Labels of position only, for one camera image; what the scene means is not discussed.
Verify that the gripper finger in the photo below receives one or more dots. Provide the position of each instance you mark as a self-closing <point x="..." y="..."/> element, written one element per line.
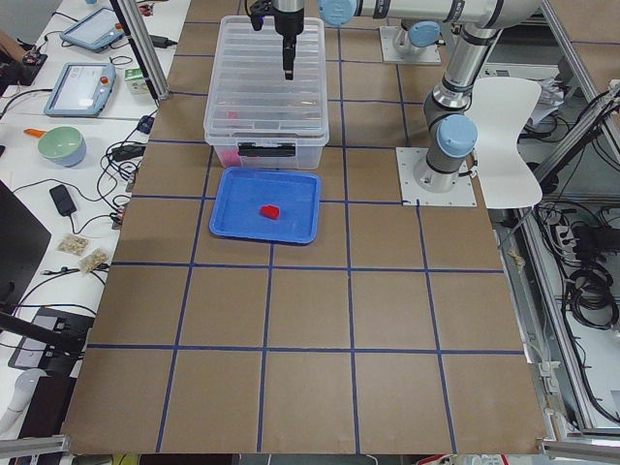
<point x="289" y="59"/>

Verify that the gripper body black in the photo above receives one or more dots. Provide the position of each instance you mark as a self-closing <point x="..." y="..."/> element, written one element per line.
<point x="289" y="23"/>

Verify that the red block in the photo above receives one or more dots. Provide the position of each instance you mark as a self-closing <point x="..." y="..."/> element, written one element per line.
<point x="270" y="211"/>
<point x="229" y="157"/>

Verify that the black box latch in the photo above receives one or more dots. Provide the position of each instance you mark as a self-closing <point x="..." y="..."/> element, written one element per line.
<point x="280" y="150"/>

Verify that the clear plastic box lid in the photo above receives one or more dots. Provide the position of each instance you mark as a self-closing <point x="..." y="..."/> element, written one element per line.
<point x="249" y="99"/>

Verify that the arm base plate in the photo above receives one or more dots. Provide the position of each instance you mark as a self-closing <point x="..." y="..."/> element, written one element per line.
<point x="416" y="45"/>
<point x="422" y="186"/>

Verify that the toy carrot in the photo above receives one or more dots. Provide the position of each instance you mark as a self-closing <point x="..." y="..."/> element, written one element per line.
<point x="34" y="132"/>

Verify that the teach pendant tablet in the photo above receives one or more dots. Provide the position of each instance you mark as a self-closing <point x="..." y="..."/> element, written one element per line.
<point x="95" y="32"/>
<point x="82" y="90"/>

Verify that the snack bag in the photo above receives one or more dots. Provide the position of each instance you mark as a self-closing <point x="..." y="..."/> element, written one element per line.
<point x="97" y="260"/>
<point x="73" y="244"/>

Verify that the red block in box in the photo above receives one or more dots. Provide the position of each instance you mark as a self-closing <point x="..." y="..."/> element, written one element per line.
<point x="229" y="157"/>

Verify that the aluminium frame post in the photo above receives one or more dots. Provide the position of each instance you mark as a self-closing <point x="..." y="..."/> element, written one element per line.
<point x="135" y="30"/>

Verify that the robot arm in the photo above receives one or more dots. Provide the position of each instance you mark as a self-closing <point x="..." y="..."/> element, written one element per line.
<point x="287" y="6"/>
<point x="453" y="135"/>

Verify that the green bowl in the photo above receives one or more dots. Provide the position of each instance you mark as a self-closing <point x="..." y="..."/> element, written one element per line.
<point x="63" y="146"/>

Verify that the green white carton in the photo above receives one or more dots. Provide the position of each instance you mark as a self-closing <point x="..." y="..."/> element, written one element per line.
<point x="135" y="81"/>

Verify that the blue plastic tray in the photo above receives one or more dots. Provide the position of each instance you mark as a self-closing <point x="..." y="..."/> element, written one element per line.
<point x="242" y="192"/>

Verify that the black power adapter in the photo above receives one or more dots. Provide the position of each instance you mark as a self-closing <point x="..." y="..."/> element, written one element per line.
<point x="62" y="200"/>

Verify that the clear plastic storage box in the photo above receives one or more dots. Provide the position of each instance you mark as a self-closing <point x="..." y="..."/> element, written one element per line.
<point x="308" y="155"/>

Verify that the white chair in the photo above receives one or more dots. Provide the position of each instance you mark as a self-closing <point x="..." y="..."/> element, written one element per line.
<point x="501" y="107"/>

